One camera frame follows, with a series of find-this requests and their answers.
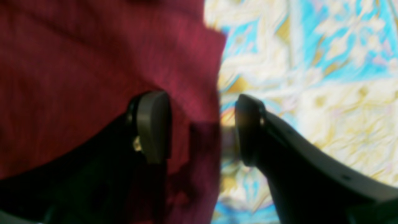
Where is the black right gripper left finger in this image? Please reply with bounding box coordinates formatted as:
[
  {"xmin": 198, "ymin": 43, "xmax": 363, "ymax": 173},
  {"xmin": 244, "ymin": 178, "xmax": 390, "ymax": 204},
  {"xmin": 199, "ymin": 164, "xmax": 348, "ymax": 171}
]
[{"xmin": 1, "ymin": 91, "xmax": 171, "ymax": 224}]

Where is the dark red t-shirt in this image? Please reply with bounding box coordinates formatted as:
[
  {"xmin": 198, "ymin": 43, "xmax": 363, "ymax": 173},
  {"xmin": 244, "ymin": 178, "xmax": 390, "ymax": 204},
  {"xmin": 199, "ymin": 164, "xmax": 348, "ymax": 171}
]
[{"xmin": 1, "ymin": 0, "xmax": 226, "ymax": 224}]

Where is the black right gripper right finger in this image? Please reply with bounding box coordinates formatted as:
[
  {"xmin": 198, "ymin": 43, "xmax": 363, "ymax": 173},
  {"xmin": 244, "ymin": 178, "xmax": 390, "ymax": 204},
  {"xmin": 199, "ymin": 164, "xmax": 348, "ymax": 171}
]
[{"xmin": 235, "ymin": 94, "xmax": 398, "ymax": 224}]

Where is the patterned tablecloth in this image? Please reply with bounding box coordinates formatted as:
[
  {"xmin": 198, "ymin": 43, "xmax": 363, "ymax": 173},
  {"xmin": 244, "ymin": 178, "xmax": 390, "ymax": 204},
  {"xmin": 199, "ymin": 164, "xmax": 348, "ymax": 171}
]
[{"xmin": 205, "ymin": 0, "xmax": 398, "ymax": 224}]

